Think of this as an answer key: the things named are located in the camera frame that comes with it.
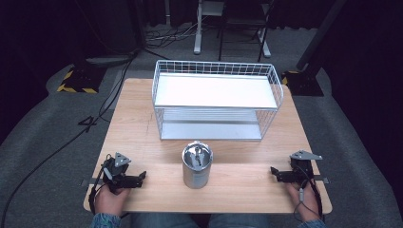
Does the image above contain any silver metal can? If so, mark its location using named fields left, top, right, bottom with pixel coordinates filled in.
left=182, top=140, right=214, bottom=190

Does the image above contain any black metal chair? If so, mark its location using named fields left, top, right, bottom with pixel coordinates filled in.
left=217, top=0, right=274, bottom=63

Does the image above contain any black tape strip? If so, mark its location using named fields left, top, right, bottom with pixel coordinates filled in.
left=80, top=178, right=105, bottom=187
left=312, top=174, right=331, bottom=185

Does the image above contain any person's right hand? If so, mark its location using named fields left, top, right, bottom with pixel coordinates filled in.
left=285, top=181, right=321, bottom=223

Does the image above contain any person's left hand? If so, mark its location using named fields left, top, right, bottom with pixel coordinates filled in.
left=94, top=183, right=131, bottom=217

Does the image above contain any white wire shelf rack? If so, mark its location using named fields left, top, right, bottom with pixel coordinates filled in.
left=151, top=59, right=285, bottom=142

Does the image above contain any bundle of floor cables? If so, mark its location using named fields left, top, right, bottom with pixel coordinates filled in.
left=144, top=22, right=199, bottom=49

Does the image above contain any black slanted stand pole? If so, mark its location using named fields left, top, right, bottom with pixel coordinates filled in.
left=296, top=0, right=347, bottom=72

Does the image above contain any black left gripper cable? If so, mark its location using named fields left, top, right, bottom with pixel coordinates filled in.
left=87, top=153, right=112, bottom=216

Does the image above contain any white desk frame leg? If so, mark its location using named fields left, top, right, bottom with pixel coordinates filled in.
left=193, top=0, right=204, bottom=55
left=257, top=28, right=272, bottom=59

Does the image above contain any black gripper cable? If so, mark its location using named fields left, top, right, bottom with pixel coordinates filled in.
left=87, top=153, right=112, bottom=216
left=292, top=164, right=325, bottom=222

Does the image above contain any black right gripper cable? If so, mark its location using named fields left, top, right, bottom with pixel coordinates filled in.
left=292, top=164, right=325, bottom=222

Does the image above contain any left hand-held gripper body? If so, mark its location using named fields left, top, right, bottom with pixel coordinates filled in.
left=101, top=152, right=135, bottom=195

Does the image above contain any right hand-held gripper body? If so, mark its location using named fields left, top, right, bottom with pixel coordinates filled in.
left=289, top=149, right=324, bottom=184

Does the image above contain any black yellow striped stand base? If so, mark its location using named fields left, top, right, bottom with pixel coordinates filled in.
left=280, top=69, right=325, bottom=97
left=56, top=64, right=107, bottom=95

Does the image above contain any long black floor cable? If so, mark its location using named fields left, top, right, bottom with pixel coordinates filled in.
left=0, top=48, right=141, bottom=227

